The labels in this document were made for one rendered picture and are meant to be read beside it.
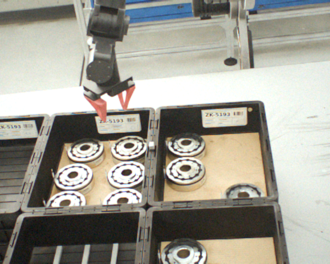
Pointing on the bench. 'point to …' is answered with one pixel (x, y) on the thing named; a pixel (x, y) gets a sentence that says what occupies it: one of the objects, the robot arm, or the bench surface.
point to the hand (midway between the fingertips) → (113, 112)
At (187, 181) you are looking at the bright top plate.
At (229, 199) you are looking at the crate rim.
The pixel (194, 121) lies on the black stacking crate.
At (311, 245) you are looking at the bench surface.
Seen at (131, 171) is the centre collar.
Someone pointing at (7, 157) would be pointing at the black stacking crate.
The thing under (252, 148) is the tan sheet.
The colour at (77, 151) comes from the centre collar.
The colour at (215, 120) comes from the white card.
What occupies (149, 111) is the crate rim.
